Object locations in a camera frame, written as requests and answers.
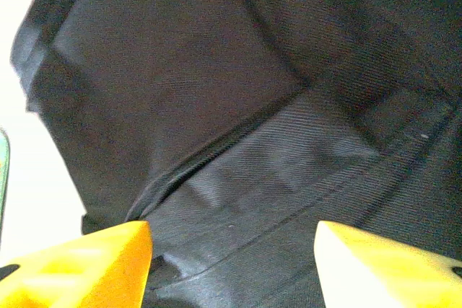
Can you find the mint green pouch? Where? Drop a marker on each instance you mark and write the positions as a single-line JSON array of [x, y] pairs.
[[3, 171]]

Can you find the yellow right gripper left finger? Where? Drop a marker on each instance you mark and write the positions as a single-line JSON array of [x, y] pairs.
[[72, 275]]

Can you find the black backpack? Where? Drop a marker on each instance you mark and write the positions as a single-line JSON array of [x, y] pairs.
[[216, 88]]

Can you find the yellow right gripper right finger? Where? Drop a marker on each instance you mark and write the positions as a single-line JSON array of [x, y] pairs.
[[390, 275]]

